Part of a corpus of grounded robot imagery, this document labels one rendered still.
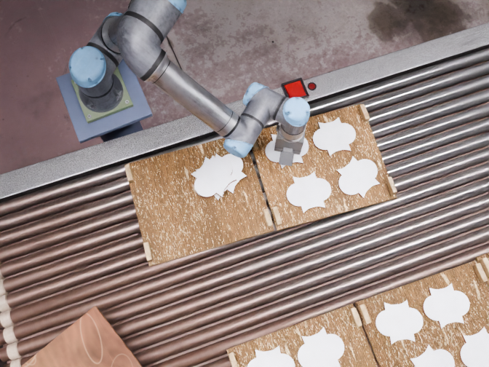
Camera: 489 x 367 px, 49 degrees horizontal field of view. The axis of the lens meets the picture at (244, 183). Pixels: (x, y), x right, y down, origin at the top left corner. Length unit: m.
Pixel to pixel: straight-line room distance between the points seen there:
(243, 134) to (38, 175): 0.74
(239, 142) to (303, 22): 1.78
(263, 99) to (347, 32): 1.70
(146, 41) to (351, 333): 1.03
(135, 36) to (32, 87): 1.79
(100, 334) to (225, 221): 0.51
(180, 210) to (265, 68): 1.44
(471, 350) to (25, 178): 1.50
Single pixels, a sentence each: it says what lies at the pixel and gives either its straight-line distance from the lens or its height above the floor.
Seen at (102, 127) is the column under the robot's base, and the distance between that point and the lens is 1.96.
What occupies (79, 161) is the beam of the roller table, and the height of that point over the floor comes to 0.92.
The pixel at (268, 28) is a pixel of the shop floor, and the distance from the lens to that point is 3.15.
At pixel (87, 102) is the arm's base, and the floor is 0.94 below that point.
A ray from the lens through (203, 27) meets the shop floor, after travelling 3.15.
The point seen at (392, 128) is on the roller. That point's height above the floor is 0.92.
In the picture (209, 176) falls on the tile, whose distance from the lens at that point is 1.72.
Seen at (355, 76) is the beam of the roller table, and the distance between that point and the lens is 1.99.
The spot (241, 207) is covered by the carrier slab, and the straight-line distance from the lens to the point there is 1.74.
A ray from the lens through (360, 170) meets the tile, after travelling 1.82.
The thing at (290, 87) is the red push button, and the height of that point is 0.93.
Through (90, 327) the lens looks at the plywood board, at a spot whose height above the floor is 1.04.
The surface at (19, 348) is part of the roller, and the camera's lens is 1.82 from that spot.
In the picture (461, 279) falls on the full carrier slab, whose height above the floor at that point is 0.94.
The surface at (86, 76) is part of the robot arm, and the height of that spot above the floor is 1.11.
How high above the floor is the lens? 2.62
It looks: 72 degrees down
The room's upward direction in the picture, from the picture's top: 3 degrees clockwise
